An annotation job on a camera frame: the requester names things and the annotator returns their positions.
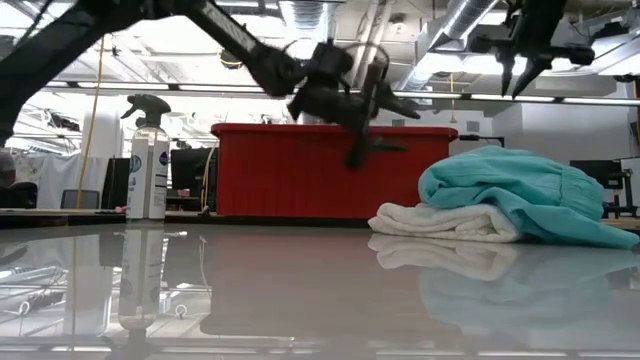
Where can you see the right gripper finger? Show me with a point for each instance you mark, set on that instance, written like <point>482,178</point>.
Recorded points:
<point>506,72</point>
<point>531,75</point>

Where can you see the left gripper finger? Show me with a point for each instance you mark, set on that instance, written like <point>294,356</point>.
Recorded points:
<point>400,104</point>
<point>387,146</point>

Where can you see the white knitted garment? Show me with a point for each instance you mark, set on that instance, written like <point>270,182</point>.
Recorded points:
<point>450,225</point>

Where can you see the teal garment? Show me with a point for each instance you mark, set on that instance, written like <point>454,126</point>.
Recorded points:
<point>525,195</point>

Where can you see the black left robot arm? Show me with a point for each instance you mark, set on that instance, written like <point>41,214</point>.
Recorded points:
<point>65,35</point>

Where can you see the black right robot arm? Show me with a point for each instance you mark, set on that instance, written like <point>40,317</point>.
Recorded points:
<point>540,10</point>

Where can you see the red plastic laundry bin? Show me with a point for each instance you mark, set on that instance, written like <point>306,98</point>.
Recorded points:
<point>300,175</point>

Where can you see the small black monitor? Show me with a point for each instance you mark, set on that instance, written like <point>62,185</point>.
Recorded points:
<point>597,170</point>

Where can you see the long ceiling light strip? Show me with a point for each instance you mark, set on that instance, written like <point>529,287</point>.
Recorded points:
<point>225,88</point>

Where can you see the black monitor behind bottle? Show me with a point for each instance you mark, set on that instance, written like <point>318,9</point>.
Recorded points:
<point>187,170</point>

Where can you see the clear spray bottle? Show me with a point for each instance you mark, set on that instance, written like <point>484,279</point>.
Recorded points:
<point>147,170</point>

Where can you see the grey chair back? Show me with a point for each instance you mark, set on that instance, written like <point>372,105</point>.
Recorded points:
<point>80,199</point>

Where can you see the white draped sheet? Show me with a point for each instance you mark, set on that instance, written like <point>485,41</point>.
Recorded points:
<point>55,175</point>

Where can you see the black bag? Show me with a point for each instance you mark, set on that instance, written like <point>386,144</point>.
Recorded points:
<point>22,196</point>

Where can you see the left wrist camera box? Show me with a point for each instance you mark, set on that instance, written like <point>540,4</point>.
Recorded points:
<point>330,59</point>

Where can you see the slanted silver ventilation duct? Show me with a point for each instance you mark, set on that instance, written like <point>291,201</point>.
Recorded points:
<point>460,20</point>

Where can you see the wide silver ventilation duct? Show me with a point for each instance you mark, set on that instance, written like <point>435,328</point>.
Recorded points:
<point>306,20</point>

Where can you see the black ceiling camera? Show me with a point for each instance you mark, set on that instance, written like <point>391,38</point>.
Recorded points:
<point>229,61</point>

